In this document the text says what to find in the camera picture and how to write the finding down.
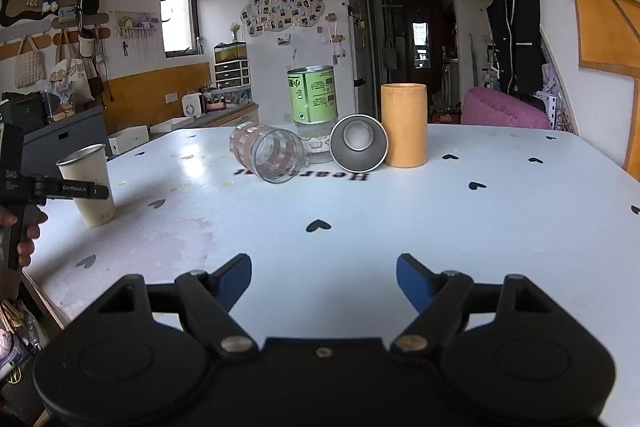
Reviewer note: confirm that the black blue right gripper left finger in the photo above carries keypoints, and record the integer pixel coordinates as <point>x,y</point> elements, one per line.
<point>207,299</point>

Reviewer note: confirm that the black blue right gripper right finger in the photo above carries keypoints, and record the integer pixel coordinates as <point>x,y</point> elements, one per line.
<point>439,300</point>

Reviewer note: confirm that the white paper cup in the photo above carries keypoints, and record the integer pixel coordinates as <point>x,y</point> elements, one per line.
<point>86,171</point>

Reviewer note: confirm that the clear glass pink-banded cup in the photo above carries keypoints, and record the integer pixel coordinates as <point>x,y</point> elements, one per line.
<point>273,154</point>

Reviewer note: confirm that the steel metal cup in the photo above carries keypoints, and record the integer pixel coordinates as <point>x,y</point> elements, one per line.
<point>358,143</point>

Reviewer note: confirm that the bamboo wooden cup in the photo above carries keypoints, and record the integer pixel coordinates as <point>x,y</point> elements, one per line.
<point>404,118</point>

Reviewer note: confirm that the person's left hand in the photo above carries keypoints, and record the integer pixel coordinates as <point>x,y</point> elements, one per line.
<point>26,248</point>

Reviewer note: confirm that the white knitted hanging bag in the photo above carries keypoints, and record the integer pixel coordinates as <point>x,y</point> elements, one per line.
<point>28,67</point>

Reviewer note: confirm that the grey kitchen counter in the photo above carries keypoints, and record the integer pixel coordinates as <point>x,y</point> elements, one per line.
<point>123,141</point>

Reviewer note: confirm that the clear glass jar under can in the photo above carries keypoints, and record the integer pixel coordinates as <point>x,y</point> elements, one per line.
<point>316,140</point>

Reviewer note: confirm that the white small appliance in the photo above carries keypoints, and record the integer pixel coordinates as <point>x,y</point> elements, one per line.
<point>193,105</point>

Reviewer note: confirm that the pink upholstered chair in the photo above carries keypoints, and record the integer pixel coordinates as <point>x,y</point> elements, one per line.
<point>485,107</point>

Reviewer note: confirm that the green labelled tin can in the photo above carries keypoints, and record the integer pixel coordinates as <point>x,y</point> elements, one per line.
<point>312,94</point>

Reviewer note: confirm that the small drawer organiser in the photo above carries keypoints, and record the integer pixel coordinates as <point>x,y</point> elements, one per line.
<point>231,65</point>

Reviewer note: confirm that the window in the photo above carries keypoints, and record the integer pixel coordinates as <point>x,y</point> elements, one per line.
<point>180,27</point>

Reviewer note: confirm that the cloud-shaped photo board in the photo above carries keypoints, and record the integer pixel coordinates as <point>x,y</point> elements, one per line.
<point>260,16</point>

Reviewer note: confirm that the black hanging coat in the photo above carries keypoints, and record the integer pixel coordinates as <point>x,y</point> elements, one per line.
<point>514,26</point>

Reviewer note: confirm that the wooden staircase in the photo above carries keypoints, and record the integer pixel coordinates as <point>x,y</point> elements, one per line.
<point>594,47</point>

